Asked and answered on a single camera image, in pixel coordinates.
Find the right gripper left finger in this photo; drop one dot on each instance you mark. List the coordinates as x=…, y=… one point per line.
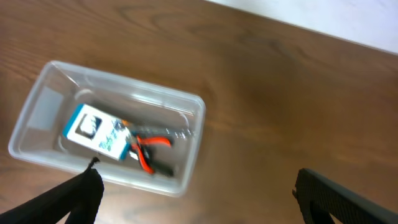
x=78, y=198

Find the clear plastic storage container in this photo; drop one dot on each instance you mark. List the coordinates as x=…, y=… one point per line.
x=37, y=136

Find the silver ring wrench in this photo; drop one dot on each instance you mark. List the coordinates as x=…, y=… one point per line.
x=153, y=131

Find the blue white cardboard box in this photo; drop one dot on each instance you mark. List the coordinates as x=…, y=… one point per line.
x=96, y=130

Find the red handled pliers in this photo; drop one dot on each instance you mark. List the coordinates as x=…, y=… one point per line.
x=139, y=149

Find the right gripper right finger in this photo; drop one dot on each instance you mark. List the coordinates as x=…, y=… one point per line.
x=321, y=200

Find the yellow black screwdriver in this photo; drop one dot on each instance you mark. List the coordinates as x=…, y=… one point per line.
x=159, y=166

